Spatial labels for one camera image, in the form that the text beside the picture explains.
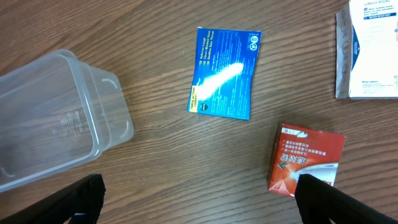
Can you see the red medicine box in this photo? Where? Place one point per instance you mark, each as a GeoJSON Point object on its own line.
{"type": "Point", "coordinates": [299, 150]}

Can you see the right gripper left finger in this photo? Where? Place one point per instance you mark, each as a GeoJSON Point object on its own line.
{"type": "Point", "coordinates": [80, 202]}

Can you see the blue lozenge packet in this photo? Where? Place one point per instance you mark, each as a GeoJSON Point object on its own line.
{"type": "Point", "coordinates": [225, 62]}

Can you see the white bandage box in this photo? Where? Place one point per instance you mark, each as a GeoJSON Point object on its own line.
{"type": "Point", "coordinates": [366, 50]}

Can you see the clear plastic container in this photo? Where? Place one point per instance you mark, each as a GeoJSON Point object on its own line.
{"type": "Point", "coordinates": [57, 113]}

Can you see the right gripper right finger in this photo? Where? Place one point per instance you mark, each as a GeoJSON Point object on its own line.
{"type": "Point", "coordinates": [320, 203]}

